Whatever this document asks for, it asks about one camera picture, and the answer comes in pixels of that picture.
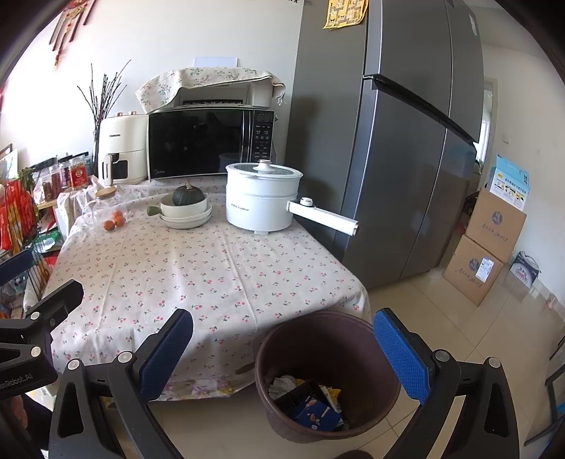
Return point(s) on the yellow foil wrapper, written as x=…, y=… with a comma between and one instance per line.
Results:
x=333, y=395

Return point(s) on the white electric pot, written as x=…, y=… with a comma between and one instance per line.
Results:
x=256, y=207

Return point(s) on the yellow paper sheet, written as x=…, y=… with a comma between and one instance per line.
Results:
x=344, y=13

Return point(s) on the white countertop appliance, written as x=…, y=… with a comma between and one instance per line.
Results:
x=258, y=95

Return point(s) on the white tissue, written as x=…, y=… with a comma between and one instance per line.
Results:
x=282, y=386

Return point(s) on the white plastic bag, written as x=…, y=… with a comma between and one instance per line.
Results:
x=68, y=216

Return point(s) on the black plastic tray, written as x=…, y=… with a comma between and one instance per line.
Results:
x=300, y=395

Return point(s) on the cream air fryer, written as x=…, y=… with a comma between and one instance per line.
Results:
x=123, y=137

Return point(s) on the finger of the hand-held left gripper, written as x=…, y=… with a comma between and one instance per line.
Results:
x=62, y=300
x=15, y=267

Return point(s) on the red knot wall decoration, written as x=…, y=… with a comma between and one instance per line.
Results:
x=70, y=17

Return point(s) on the white picture frame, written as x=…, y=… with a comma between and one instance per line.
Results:
x=9, y=165

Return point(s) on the dark green squash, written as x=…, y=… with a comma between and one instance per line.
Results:
x=187, y=196

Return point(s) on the bundle of red packets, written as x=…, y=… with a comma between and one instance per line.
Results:
x=13, y=216

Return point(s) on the brown plastic bin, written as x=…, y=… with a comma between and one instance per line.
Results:
x=326, y=348

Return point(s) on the light blue printed box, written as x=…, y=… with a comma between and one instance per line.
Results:
x=507, y=185

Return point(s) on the clear spice jar black lid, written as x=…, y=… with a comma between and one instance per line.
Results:
x=65, y=176
x=48, y=185

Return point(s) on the grey refrigerator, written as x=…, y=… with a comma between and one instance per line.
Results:
x=397, y=154

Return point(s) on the glass jar wooden lid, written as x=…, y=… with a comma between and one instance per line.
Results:
x=103, y=205

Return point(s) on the black microwave oven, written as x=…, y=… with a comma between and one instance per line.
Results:
x=198, y=141

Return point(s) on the dried branches in vase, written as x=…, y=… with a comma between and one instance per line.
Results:
x=95, y=154

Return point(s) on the small orange fruit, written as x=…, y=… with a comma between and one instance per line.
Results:
x=118, y=217
x=108, y=225

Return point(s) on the floral cloth cover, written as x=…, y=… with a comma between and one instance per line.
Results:
x=167, y=81

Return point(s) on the white flat board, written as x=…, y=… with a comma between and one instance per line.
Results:
x=216, y=62

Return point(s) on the brown cardboard box white label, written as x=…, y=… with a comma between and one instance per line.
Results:
x=468, y=269

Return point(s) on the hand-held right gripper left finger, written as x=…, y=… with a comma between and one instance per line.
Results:
x=165, y=353

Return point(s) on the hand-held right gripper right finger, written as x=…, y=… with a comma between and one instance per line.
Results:
x=401, y=357

